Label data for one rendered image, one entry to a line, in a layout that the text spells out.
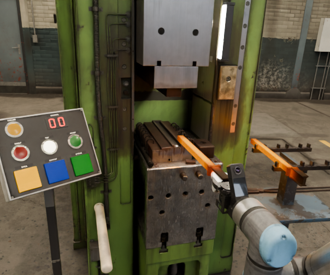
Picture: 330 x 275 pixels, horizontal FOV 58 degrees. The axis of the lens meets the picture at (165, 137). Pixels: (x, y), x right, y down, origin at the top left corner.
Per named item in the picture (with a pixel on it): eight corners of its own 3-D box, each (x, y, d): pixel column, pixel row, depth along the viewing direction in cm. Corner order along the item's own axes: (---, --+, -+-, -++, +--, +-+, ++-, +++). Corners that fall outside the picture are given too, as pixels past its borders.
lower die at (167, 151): (191, 160, 145) (192, 143, 143) (152, 163, 140) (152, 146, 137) (168, 132, 183) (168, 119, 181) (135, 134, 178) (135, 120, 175)
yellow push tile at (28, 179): (42, 186, 104) (36, 165, 104) (19, 192, 99) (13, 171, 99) (41, 186, 105) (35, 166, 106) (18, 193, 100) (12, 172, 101)
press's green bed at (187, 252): (206, 304, 175) (214, 238, 159) (145, 317, 165) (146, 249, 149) (177, 242, 225) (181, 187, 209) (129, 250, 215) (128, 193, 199)
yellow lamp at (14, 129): (21, 136, 103) (19, 124, 102) (6, 137, 102) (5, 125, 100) (23, 133, 106) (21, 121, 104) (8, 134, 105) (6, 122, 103)
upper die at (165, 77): (196, 88, 134) (198, 66, 130) (153, 88, 128) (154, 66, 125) (170, 75, 171) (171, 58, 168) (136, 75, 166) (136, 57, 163)
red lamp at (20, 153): (28, 160, 102) (26, 148, 101) (13, 160, 101) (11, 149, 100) (29, 156, 105) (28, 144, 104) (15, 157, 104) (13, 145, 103)
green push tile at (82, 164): (94, 171, 116) (88, 152, 117) (76, 176, 111) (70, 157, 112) (92, 171, 117) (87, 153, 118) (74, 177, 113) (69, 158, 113)
